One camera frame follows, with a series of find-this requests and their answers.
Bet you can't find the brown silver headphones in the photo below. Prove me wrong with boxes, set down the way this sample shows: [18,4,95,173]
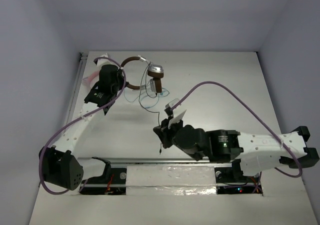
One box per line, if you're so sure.
[120,55,164,94]

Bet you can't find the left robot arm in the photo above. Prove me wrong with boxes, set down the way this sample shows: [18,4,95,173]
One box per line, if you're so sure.
[39,64,126,195]

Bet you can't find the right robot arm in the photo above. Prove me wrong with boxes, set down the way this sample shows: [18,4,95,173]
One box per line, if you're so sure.
[153,119,320,182]

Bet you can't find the pink blue cat headphones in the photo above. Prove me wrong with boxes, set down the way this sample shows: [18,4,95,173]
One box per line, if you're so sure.
[82,70,100,88]

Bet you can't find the white foam block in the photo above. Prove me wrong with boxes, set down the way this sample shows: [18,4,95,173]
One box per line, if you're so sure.
[125,165,217,196]

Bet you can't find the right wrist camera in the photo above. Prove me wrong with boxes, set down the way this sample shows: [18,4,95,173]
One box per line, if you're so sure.
[164,98,187,129]

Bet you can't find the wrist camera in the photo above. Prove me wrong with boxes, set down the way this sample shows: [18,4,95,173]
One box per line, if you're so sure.
[95,52,111,68]
[164,98,187,129]

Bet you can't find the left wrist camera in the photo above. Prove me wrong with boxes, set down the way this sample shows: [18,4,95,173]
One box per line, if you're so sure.
[95,52,111,68]

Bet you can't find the light blue earbuds cable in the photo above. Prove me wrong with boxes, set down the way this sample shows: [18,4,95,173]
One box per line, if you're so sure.
[123,87,170,110]

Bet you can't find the left aluminium rail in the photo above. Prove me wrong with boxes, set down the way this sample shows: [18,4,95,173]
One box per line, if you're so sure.
[62,52,88,127]

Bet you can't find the aluminium rail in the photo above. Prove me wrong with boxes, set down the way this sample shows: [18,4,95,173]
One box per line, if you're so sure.
[77,157,251,165]
[62,52,88,127]

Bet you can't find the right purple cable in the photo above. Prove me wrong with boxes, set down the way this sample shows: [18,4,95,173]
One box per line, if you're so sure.
[172,81,303,178]

